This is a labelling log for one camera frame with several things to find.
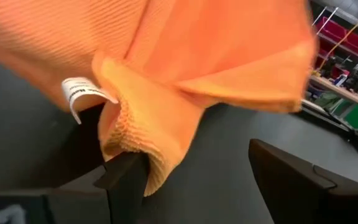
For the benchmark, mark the orange microfiber towel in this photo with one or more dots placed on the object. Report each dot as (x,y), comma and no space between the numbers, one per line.
(197,46)

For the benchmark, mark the light wooden workbench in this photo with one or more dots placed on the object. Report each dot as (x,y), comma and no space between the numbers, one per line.
(343,90)

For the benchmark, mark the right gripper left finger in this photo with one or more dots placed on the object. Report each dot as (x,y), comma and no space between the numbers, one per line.
(126,186)

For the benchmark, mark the red storage bin shelf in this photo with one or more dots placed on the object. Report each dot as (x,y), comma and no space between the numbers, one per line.
(340,34)

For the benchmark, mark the black aluminium table frame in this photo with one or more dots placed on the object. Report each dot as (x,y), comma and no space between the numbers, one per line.
(337,121)

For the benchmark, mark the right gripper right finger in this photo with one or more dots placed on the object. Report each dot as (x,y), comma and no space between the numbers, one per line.
(291,186)

